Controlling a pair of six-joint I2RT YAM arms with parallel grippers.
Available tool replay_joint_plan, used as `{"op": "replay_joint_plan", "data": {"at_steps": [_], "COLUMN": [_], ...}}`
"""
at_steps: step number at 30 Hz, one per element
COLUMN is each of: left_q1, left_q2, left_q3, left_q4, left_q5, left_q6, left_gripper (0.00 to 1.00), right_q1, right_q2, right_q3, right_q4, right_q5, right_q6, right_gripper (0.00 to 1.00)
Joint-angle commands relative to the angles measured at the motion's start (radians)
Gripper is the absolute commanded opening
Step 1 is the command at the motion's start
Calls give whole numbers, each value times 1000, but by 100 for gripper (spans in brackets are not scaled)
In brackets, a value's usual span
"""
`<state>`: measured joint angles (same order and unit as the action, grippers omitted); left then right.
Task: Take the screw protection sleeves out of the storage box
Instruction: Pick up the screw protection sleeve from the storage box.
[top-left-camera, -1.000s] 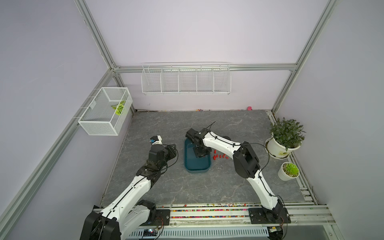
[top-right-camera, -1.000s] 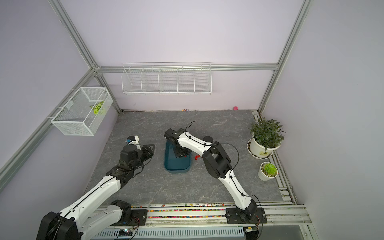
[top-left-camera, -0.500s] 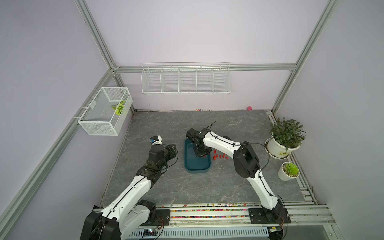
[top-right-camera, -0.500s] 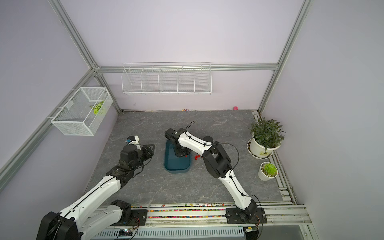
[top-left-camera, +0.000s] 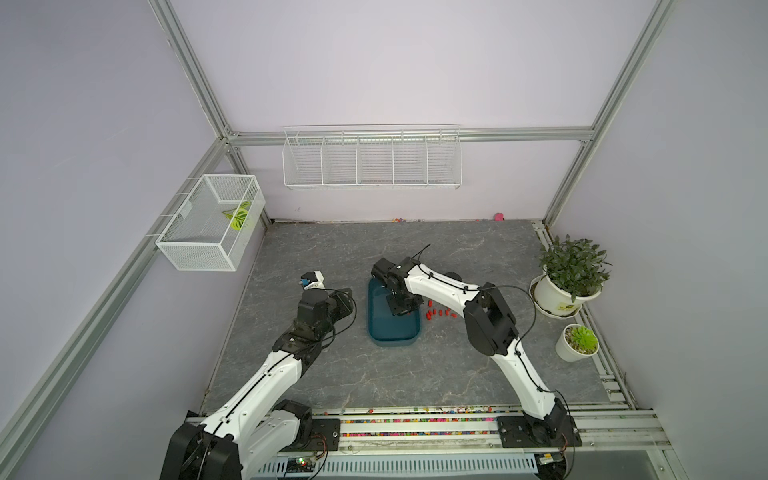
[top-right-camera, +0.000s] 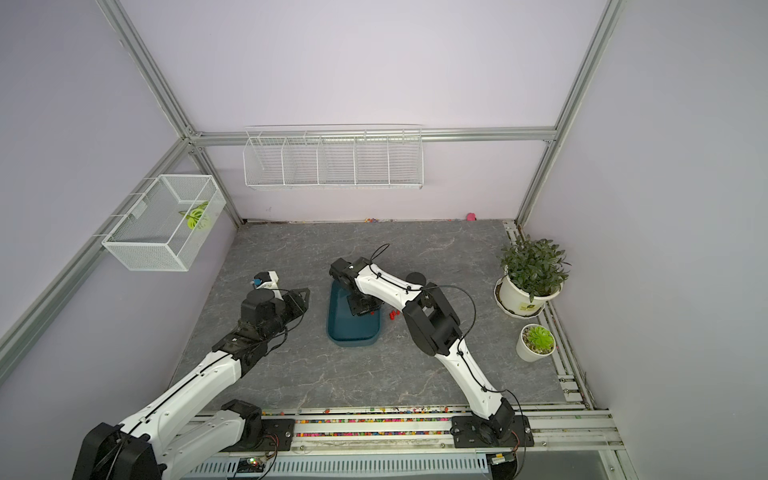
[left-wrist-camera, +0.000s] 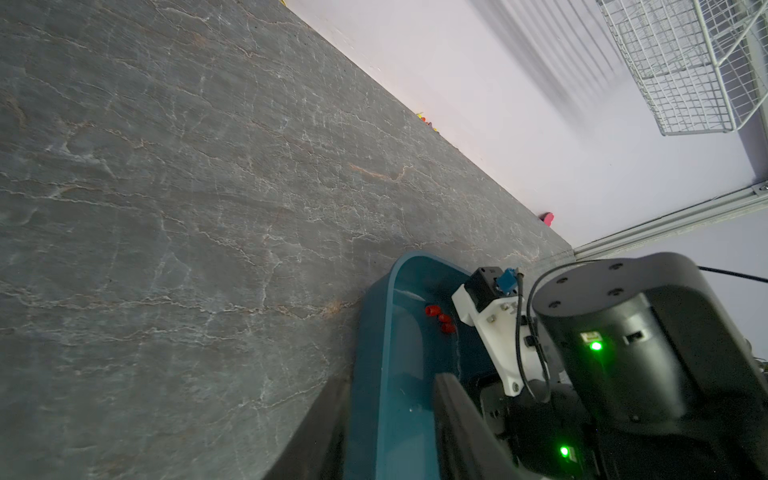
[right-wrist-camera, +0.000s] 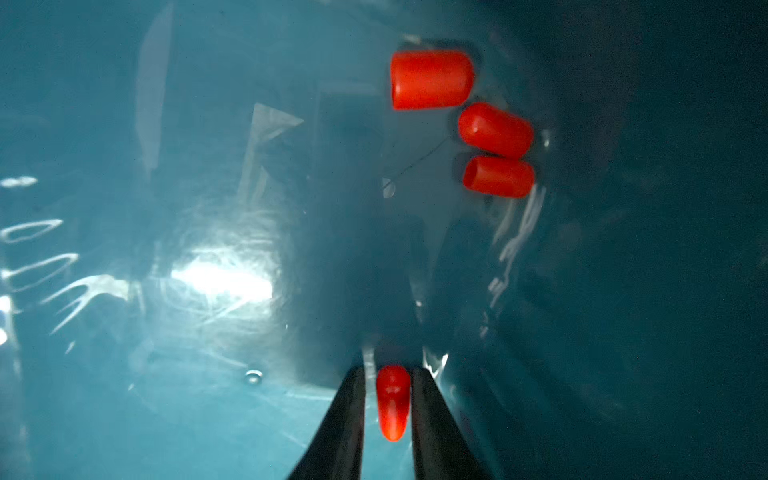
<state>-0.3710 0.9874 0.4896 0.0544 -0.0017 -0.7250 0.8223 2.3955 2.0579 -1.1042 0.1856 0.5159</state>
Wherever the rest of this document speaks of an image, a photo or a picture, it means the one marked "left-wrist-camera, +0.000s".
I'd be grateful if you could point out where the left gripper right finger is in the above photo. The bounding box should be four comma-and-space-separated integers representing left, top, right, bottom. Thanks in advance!
433, 373, 524, 480

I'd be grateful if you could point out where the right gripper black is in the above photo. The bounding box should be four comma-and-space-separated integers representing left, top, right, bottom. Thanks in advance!
479, 380, 600, 479

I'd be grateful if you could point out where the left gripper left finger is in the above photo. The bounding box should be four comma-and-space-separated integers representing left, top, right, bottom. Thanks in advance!
264, 377, 350, 479

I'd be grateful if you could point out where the teal plastic storage box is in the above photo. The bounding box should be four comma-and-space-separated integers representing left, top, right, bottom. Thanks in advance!
343, 251, 495, 479

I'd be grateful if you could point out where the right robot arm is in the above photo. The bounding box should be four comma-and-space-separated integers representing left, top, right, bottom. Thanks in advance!
465, 253, 767, 479

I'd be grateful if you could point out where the red sleeve in box rear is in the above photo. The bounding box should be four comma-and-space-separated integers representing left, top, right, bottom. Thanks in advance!
424, 305, 442, 317

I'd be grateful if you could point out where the pink object at wall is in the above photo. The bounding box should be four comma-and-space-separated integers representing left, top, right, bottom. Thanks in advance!
540, 212, 554, 226

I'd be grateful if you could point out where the white wire wall shelf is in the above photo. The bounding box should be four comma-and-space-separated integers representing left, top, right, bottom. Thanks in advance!
599, 0, 767, 136

